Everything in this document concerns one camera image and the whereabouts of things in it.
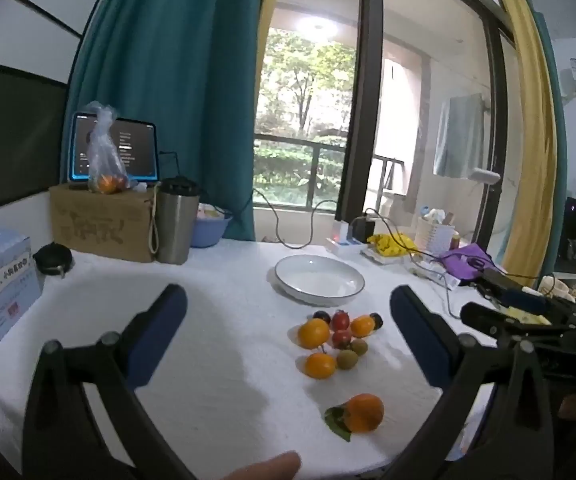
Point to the light blue printed carton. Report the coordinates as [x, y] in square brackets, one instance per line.
[2, 290]

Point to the purple cloth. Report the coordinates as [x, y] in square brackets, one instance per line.
[460, 262]

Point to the black rectangular device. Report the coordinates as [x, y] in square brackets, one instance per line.
[500, 280]

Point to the dark plum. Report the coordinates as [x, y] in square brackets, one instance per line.
[322, 316]
[377, 321]

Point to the steel tumbler black lid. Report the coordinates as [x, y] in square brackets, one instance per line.
[173, 225]

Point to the black power adapter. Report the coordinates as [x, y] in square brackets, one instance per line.
[364, 229]

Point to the long white device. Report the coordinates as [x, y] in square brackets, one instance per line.
[433, 274]

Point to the balcony drying rack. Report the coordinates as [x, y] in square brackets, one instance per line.
[387, 175]

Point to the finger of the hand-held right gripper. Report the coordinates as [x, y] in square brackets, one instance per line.
[523, 302]
[488, 321]

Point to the balcony ceiling light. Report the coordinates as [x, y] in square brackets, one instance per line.
[318, 26]

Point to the cardboard box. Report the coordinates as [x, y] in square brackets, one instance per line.
[102, 222]

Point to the white dish pink rim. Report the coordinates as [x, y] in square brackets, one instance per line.
[210, 212]

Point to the tablet with blue case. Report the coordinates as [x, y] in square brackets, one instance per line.
[135, 150]

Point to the grey hanging towel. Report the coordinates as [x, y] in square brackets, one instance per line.
[458, 135]

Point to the white charger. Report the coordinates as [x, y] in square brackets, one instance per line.
[341, 231]

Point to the dark door frame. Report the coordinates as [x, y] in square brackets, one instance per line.
[368, 85]

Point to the blue plastic bowl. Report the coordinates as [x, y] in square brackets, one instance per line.
[207, 232]

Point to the small bagged orange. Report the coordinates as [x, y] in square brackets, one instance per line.
[108, 184]

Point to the balcony railing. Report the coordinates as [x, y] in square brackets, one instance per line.
[313, 170]

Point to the green-brown longan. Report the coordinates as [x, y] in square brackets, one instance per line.
[359, 346]
[347, 358]

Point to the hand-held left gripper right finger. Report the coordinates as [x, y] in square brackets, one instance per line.
[418, 332]

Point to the yellow printed bag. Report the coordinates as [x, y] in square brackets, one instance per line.
[393, 245]

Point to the person's left hand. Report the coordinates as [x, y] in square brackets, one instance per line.
[263, 469]

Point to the clear plastic bag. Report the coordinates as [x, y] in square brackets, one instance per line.
[103, 150]

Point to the mandarin with green leaf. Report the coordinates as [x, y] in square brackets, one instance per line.
[365, 412]

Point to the white blue power strip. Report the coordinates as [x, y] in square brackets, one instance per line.
[348, 249]

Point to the teal curtain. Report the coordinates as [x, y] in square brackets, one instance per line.
[177, 60]

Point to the yellow curtain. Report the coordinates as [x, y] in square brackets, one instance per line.
[533, 135]

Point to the white perforated basket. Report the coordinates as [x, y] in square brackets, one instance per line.
[435, 237]

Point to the cream plastic object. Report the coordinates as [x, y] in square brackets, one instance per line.
[558, 286]

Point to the white plate dark rim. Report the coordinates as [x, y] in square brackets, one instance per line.
[320, 280]

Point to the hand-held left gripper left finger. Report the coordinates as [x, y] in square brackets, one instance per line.
[160, 327]

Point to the red cherry tomato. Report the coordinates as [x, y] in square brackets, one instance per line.
[342, 338]
[340, 319]

